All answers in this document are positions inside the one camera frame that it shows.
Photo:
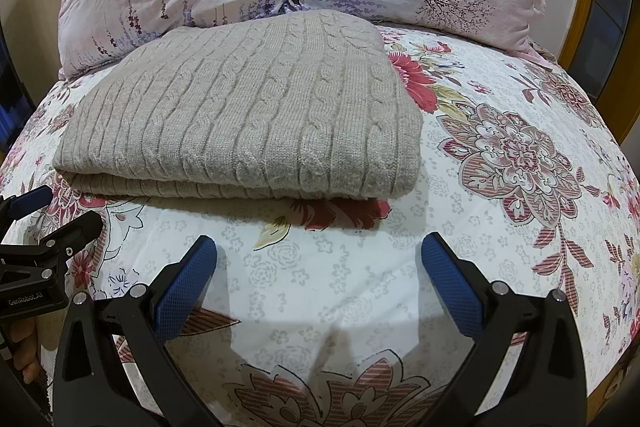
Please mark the wooden bed frame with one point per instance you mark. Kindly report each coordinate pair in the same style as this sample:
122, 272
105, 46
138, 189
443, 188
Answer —
580, 32

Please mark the person's left hand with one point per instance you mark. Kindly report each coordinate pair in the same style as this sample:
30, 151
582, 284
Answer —
30, 352

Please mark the floral bed sheet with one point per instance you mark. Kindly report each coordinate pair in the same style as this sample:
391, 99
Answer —
350, 257

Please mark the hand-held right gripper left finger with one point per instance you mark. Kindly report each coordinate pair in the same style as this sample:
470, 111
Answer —
185, 287

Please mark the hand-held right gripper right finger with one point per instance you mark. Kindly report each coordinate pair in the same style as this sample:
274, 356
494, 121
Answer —
450, 287

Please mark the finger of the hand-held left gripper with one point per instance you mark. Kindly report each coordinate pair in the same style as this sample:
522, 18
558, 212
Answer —
30, 203
75, 229

